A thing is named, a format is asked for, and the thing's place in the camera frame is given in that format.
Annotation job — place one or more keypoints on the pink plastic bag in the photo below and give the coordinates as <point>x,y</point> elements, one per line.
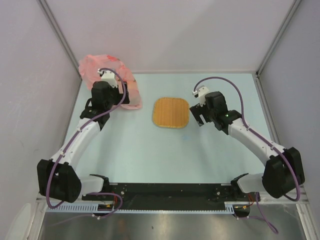
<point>88,69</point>

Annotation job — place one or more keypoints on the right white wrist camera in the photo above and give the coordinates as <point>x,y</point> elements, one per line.
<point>200,93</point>

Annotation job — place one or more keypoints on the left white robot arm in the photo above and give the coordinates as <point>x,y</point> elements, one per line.
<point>57,177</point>

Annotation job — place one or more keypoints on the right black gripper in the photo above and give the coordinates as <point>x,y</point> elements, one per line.
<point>197,110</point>

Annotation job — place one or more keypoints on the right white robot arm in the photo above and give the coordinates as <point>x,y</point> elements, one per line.
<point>283,169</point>

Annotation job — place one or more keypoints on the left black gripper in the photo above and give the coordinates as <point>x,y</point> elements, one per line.
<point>125,100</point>

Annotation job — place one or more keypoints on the woven bamboo tray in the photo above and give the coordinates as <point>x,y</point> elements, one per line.
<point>171,112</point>

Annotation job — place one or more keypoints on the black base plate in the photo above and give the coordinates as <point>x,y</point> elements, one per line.
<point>177,196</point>

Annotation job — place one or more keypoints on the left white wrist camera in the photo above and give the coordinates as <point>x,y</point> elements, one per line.
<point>109,77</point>

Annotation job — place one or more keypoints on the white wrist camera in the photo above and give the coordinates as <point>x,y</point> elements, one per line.
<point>200,93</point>
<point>109,77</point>

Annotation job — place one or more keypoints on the blue-white cable duct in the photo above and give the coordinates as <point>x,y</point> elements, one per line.
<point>96,208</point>

